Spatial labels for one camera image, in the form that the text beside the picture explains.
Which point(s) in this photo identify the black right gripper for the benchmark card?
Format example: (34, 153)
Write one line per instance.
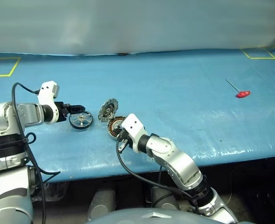
(123, 135)

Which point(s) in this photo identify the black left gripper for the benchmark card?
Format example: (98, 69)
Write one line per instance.
(64, 110)

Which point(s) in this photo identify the silver spoked rotor black rim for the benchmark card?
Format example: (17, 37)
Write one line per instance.
(81, 118)

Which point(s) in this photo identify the gray motor stator housing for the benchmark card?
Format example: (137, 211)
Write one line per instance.
(113, 130)

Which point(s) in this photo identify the silver round motor end cover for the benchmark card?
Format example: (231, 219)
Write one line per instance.
(108, 109)

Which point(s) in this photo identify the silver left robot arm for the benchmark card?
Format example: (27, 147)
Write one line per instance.
(28, 114)

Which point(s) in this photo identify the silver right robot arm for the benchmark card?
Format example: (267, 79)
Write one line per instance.
(181, 163)

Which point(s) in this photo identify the gray rounded cylinder shape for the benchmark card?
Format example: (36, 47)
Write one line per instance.
(101, 205)
(164, 198)

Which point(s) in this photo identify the gray robot torso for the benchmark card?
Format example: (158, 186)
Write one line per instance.
(151, 219)

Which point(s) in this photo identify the black crumpled plastic film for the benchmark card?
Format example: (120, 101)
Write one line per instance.
(51, 192)

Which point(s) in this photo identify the white plastic backdrop sheet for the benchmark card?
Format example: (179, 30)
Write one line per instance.
(128, 23)

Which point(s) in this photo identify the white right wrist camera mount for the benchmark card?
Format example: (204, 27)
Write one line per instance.
(132, 131)

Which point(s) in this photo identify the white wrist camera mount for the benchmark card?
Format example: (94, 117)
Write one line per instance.
(132, 131)
(45, 95)

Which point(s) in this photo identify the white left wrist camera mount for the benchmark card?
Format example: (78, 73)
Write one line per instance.
(45, 95)

